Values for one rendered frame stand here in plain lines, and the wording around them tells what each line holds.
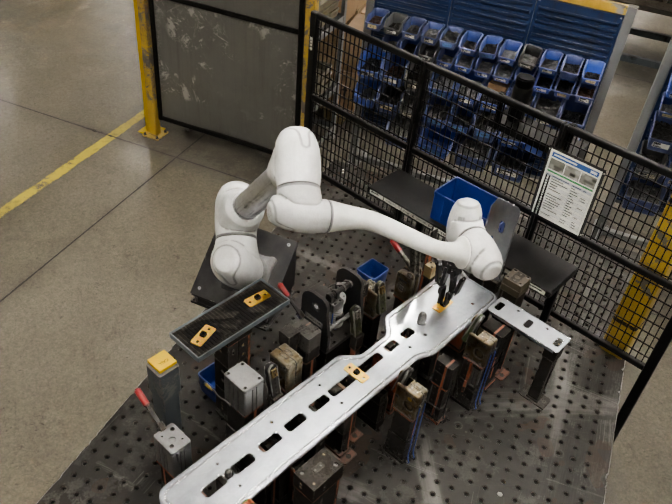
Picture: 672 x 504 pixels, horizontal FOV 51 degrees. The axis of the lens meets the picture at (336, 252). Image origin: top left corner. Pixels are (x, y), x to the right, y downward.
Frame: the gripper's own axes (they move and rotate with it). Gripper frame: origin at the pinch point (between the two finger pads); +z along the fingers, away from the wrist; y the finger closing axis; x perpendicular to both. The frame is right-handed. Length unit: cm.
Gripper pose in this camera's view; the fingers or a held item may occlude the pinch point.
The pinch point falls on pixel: (444, 296)
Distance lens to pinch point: 253.3
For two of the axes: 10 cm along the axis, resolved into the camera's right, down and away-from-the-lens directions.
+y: 7.3, 4.9, -4.8
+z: -0.9, 7.7, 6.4
